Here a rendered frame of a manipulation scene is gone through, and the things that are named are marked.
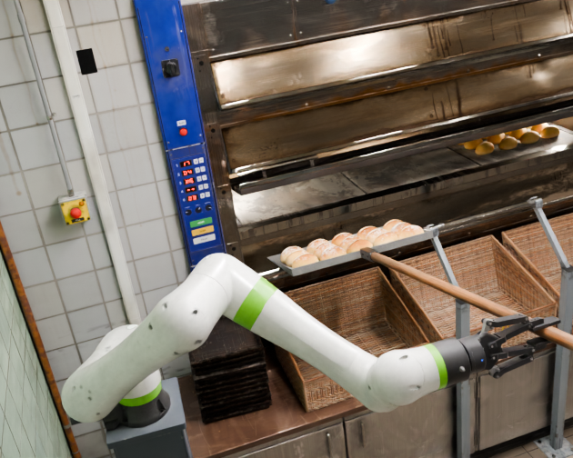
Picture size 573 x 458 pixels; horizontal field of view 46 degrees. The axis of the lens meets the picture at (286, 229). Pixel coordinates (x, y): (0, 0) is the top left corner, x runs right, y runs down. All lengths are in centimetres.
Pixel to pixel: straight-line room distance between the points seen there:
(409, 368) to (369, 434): 153
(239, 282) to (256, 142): 130
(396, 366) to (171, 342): 44
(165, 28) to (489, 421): 210
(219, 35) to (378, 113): 74
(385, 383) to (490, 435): 190
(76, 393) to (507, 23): 227
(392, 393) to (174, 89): 154
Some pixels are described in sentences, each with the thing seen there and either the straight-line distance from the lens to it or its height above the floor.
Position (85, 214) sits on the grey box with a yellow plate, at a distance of 259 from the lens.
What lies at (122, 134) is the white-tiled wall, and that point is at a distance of 258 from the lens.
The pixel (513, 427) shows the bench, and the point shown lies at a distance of 328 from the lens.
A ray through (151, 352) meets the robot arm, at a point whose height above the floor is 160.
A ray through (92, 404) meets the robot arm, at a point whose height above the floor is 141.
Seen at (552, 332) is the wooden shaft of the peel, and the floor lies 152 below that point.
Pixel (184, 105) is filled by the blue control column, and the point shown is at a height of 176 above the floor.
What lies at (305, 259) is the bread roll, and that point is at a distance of 236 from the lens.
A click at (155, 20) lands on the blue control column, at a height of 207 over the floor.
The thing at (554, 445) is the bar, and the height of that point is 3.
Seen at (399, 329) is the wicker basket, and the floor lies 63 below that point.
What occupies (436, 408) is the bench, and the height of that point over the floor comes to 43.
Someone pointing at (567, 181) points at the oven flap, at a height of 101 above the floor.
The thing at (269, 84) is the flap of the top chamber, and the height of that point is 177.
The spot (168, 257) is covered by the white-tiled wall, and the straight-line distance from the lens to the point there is 278.
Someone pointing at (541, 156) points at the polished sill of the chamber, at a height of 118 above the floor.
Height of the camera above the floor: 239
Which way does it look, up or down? 26 degrees down
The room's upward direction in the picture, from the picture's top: 8 degrees counter-clockwise
